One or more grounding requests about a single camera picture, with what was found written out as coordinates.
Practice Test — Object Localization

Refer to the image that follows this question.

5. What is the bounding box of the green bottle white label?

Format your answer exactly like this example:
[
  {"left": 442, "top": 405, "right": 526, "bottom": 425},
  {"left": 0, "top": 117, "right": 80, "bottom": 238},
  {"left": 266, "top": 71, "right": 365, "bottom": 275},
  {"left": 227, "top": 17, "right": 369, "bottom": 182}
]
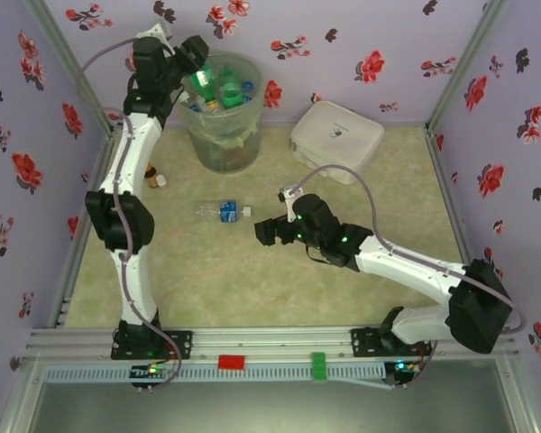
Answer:
[{"left": 189, "top": 64, "right": 221, "bottom": 109}]

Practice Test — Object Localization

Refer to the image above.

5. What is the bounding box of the green plastic bottle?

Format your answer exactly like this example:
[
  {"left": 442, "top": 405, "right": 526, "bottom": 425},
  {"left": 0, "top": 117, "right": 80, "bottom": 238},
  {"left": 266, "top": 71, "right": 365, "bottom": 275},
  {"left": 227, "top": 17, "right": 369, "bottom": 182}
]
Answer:
[{"left": 219, "top": 70, "right": 245, "bottom": 111}]

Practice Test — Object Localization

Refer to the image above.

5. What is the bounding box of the blue label bottle white cap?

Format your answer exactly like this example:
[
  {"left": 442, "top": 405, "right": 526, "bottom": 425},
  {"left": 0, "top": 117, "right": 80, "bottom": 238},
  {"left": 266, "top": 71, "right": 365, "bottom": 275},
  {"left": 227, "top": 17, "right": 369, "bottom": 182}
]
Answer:
[{"left": 196, "top": 199, "right": 253, "bottom": 225}]

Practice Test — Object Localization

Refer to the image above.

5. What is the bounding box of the green plastic bin liner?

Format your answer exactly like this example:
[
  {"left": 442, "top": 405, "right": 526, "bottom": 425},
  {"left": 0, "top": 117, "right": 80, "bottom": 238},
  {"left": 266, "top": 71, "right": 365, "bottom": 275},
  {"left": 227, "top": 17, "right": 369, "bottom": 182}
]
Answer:
[{"left": 170, "top": 51, "right": 267, "bottom": 148}]

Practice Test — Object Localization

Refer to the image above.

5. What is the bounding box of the translucent grey waste bin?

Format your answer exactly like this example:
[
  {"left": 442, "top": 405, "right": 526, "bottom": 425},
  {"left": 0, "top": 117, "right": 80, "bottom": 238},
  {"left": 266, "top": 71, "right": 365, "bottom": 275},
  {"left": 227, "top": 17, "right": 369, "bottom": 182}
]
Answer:
[{"left": 170, "top": 51, "right": 266, "bottom": 173}]

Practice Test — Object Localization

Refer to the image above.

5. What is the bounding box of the white zip pouch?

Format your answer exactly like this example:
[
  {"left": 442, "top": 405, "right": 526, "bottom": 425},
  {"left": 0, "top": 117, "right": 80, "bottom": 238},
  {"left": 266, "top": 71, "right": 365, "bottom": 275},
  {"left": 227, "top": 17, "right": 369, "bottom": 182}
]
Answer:
[{"left": 289, "top": 100, "right": 386, "bottom": 185}]

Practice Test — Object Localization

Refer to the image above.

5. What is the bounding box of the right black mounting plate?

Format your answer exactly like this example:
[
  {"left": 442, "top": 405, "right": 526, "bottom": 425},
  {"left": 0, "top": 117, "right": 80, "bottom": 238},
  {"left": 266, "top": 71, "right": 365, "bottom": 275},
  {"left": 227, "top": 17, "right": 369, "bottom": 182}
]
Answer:
[{"left": 350, "top": 327, "right": 434, "bottom": 362}]

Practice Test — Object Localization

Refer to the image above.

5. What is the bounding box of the black mounting plate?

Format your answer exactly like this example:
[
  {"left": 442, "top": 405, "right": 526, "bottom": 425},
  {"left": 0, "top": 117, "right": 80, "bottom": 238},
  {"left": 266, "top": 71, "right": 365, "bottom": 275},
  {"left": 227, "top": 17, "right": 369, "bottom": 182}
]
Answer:
[
  {"left": 350, "top": 327, "right": 434, "bottom": 362},
  {"left": 111, "top": 329, "right": 194, "bottom": 361}
]

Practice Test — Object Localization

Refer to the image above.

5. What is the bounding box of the green plastic block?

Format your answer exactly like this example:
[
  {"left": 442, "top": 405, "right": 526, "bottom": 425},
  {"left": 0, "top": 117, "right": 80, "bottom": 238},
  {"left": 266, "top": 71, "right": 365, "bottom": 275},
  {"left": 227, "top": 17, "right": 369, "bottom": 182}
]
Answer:
[{"left": 311, "top": 351, "right": 327, "bottom": 382}]

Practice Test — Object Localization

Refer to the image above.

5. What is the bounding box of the right circuit board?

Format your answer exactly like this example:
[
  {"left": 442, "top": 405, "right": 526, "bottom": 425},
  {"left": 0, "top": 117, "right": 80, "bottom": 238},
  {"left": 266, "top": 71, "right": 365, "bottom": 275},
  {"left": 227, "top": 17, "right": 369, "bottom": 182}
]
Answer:
[{"left": 386, "top": 359, "right": 423, "bottom": 390}]

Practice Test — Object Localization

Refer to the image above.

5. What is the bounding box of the circuit board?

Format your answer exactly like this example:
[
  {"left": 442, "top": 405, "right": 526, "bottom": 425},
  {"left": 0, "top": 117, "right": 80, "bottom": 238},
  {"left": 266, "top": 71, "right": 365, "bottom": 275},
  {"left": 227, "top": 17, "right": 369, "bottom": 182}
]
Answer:
[
  {"left": 130, "top": 363, "right": 172, "bottom": 392},
  {"left": 386, "top": 359, "right": 423, "bottom": 390}
]

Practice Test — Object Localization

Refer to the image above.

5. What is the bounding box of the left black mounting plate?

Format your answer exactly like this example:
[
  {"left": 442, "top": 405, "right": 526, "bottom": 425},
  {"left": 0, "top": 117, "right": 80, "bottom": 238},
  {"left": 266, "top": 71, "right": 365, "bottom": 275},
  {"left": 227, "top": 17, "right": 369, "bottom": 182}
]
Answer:
[{"left": 111, "top": 329, "right": 194, "bottom": 361}]

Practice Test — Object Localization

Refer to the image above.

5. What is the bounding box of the left circuit board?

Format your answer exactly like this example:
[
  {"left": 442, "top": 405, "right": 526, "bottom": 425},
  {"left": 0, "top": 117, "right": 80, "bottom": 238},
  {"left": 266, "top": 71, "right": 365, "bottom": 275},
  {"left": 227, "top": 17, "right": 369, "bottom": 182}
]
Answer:
[{"left": 130, "top": 363, "right": 172, "bottom": 392}]

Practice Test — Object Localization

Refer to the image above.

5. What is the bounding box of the right white cable bracket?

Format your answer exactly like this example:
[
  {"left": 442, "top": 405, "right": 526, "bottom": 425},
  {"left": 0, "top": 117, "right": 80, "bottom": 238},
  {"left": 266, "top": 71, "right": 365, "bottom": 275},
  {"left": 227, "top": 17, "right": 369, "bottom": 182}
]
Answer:
[{"left": 277, "top": 187, "right": 304, "bottom": 223}]

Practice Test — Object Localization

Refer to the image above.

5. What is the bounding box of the white cable bracket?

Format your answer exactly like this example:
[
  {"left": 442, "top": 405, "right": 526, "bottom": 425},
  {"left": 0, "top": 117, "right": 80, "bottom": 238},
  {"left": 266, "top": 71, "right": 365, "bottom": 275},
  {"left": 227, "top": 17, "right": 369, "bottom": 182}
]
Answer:
[
  {"left": 137, "top": 22, "right": 168, "bottom": 41},
  {"left": 277, "top": 187, "right": 304, "bottom": 223}
]

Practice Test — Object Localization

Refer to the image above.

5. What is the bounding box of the left white cable bracket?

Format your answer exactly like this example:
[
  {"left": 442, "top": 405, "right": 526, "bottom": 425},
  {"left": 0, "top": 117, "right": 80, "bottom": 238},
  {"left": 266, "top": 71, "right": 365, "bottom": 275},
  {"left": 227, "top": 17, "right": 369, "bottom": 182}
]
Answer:
[{"left": 137, "top": 22, "right": 168, "bottom": 41}]

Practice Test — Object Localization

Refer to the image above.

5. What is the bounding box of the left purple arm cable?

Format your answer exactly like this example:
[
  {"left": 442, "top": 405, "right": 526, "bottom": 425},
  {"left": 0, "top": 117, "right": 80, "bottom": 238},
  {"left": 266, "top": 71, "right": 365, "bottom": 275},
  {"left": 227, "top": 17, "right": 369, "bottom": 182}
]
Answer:
[{"left": 77, "top": 38, "right": 184, "bottom": 392}]

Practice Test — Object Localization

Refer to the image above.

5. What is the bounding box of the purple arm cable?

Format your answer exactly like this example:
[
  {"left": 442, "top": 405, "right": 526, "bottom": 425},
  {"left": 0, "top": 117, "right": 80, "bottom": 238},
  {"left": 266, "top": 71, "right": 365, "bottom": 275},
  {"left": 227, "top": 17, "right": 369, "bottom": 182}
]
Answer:
[
  {"left": 77, "top": 38, "right": 184, "bottom": 392},
  {"left": 292, "top": 165, "right": 527, "bottom": 390}
]

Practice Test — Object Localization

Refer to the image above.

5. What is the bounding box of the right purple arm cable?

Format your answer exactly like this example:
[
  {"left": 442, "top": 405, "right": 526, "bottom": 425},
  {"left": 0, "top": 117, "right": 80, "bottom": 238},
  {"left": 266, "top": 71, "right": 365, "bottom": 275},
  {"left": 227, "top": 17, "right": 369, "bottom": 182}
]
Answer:
[{"left": 292, "top": 165, "right": 527, "bottom": 390}]

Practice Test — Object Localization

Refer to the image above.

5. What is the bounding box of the aluminium side rail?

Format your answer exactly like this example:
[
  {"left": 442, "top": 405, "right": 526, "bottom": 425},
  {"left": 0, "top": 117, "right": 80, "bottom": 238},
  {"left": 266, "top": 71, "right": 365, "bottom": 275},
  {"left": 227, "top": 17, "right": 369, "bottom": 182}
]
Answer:
[
  {"left": 49, "top": 128, "right": 118, "bottom": 328},
  {"left": 425, "top": 125, "right": 484, "bottom": 272}
]

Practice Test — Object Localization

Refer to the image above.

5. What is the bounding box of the aluminium frame post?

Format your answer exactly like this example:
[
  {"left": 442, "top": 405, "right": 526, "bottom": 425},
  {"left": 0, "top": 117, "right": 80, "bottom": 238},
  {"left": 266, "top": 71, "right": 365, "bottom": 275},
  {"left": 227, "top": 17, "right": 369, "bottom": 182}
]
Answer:
[
  {"left": 23, "top": 0, "right": 117, "bottom": 134},
  {"left": 426, "top": 0, "right": 511, "bottom": 133},
  {"left": 495, "top": 360, "right": 541, "bottom": 433},
  {"left": 0, "top": 358, "right": 46, "bottom": 433}
]

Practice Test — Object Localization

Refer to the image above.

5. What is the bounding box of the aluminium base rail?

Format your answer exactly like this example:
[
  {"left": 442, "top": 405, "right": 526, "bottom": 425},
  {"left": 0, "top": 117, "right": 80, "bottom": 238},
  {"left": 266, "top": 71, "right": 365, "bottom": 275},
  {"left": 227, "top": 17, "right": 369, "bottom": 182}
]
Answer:
[{"left": 26, "top": 327, "right": 519, "bottom": 362}]

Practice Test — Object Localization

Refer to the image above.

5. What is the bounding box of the white slotted cable duct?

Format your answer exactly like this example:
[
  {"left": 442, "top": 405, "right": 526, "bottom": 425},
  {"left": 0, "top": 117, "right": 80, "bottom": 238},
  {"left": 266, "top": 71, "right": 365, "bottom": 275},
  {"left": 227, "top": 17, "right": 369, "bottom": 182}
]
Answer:
[{"left": 42, "top": 363, "right": 387, "bottom": 384}]

